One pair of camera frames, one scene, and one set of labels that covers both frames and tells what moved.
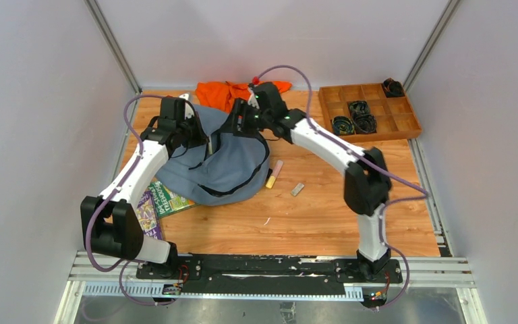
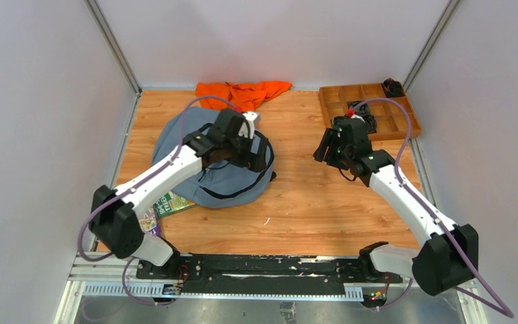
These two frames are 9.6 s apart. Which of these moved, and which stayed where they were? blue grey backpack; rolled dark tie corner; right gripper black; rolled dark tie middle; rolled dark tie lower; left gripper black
Moved: left gripper black; right gripper black
Stayed: rolled dark tie corner; rolled dark tie lower; rolled dark tie middle; blue grey backpack
